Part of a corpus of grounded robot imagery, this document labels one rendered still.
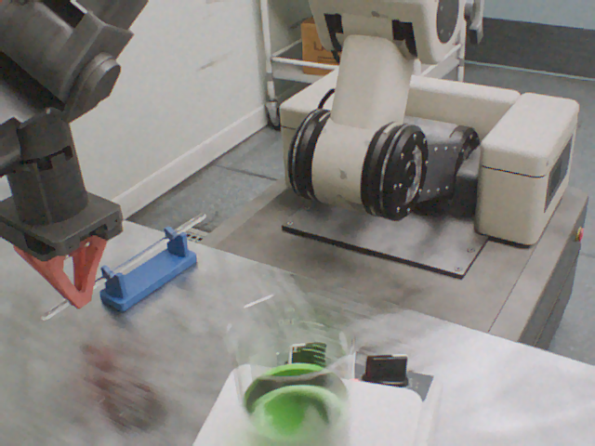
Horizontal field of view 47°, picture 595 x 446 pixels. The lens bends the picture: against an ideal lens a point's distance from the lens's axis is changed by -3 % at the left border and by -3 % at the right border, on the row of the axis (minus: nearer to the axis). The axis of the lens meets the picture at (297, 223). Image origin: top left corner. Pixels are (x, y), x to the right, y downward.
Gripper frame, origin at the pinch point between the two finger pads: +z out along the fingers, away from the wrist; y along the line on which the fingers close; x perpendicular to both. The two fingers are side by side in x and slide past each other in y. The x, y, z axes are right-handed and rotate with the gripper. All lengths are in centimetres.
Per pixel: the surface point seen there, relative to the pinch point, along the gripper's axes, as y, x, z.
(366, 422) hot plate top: 31.5, -2.0, -5.7
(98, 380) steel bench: 6.9, -4.2, 3.0
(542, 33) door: -60, 282, 59
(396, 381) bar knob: 29.6, 4.4, -2.5
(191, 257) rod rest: 1.6, 11.9, 2.2
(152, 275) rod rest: 0.8, 7.6, 2.0
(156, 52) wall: -128, 117, 30
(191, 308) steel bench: 6.6, 6.9, 3.1
